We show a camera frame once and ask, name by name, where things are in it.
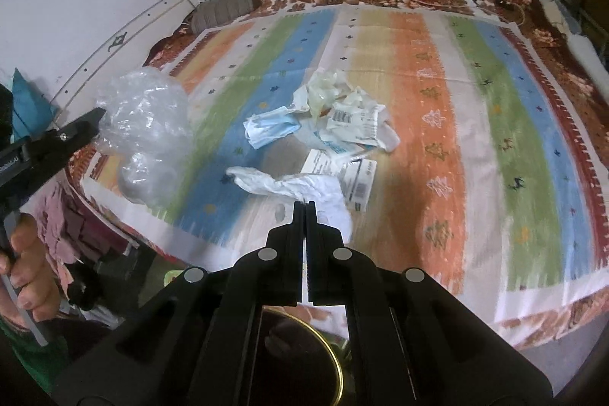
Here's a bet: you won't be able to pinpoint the clear plastic bag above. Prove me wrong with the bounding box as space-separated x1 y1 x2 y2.
95 67 194 208

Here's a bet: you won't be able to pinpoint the white tissue paper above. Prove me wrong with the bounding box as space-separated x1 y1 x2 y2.
226 167 353 243

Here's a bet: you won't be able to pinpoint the white paper wrapper pile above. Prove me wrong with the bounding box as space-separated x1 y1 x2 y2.
288 69 400 153

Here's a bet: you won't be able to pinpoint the person's left hand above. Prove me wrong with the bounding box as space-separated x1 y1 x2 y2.
1 213 61 329

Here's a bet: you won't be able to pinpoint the black bin with gold rim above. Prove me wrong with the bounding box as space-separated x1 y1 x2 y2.
250 308 344 405

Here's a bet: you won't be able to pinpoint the white headboard panel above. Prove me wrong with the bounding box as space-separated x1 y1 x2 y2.
52 0 201 126

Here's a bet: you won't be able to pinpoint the white barcode label card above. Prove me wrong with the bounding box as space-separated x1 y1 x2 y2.
300 150 378 212

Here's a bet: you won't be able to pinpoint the blue surgical face mask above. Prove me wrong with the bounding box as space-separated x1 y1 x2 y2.
244 106 300 150

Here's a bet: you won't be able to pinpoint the colourful striped bed sheet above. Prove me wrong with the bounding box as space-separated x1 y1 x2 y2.
77 5 609 326

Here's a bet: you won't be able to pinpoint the grey ribbed pillow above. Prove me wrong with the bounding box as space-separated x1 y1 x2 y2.
190 0 261 35

